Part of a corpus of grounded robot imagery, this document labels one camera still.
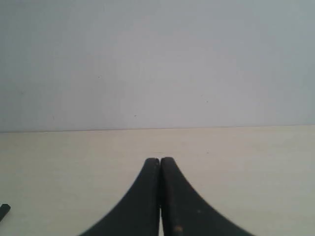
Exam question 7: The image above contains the black and white marker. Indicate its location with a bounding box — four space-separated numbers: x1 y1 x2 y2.
0 204 11 221

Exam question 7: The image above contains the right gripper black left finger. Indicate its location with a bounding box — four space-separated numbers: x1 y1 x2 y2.
81 158 160 236

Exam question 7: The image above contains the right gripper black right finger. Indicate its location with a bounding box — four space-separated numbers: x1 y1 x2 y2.
160 157 251 236

